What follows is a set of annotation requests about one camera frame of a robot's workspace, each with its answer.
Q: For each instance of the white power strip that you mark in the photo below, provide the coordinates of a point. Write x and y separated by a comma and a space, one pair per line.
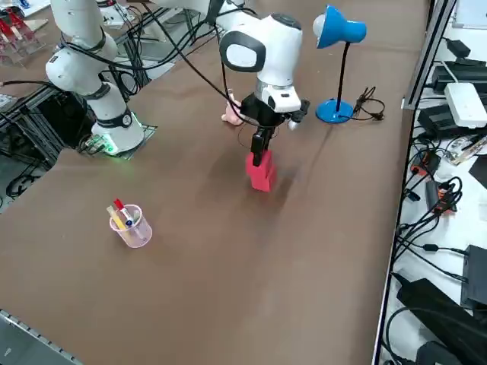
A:
466, 104

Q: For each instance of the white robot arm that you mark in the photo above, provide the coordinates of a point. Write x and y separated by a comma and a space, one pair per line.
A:
274, 49

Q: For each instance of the pink plush toy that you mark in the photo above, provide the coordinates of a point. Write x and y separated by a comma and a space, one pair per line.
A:
230, 116

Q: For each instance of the orange black connector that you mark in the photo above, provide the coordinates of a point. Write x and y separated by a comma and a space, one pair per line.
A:
443, 201
428, 163

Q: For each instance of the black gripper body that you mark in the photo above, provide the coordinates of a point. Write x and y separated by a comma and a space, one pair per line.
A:
262, 116

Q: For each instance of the black power brick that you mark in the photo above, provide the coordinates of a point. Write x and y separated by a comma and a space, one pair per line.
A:
437, 121

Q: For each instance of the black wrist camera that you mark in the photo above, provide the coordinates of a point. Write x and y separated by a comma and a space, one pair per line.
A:
304, 110

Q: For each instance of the clear plastic packet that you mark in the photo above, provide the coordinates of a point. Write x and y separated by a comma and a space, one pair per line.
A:
466, 150

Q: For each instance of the blue desk lamp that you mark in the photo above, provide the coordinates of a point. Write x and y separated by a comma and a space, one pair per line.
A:
340, 28

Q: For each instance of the black flat device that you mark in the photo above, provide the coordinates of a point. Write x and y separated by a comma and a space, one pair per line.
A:
430, 300

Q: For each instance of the blue capped marker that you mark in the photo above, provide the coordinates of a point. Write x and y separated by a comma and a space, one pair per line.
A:
129, 222

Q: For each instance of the aluminium profile post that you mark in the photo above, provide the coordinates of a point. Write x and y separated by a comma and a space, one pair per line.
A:
426, 57

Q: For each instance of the red capped marker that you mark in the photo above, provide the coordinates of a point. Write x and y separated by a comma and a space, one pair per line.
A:
119, 205

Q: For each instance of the clear pink plastic cup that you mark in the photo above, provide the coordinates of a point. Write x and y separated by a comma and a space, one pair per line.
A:
137, 232

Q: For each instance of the clear acrylic rack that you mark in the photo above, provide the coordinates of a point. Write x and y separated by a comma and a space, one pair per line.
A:
19, 42

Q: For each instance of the black box device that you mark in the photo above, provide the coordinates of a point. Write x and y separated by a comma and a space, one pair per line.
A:
475, 277

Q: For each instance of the red foam block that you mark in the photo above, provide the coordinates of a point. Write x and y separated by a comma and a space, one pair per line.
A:
262, 184
266, 165

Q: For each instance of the black aluminium frame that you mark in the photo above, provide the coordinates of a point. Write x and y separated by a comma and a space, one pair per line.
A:
26, 114

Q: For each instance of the grey metal rail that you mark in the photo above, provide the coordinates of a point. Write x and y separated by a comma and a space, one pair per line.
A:
23, 346

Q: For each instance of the small black adapter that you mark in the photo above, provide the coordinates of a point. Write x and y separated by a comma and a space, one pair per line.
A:
458, 47

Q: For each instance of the large black power adapter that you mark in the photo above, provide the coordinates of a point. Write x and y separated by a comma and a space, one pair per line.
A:
468, 74

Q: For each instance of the yellow marker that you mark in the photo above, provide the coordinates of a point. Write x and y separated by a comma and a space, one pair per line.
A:
117, 220

